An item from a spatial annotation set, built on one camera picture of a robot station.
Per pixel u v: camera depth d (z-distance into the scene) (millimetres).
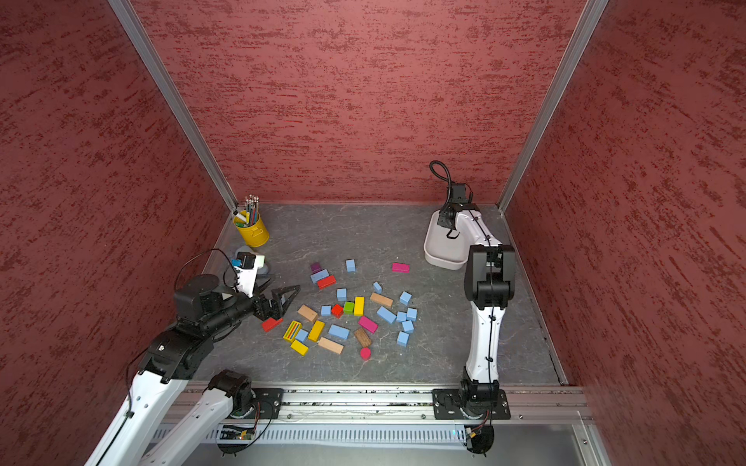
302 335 851
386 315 900
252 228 1002
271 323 867
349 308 898
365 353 831
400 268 1006
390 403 757
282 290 606
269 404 713
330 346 839
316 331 852
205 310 502
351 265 1002
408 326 855
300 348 831
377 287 945
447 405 738
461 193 844
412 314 880
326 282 977
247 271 582
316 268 1002
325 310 901
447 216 786
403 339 831
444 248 1037
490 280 585
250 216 1001
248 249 1043
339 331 859
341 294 923
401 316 891
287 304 628
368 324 885
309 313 878
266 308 595
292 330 848
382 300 929
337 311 893
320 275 977
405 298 921
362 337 851
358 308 900
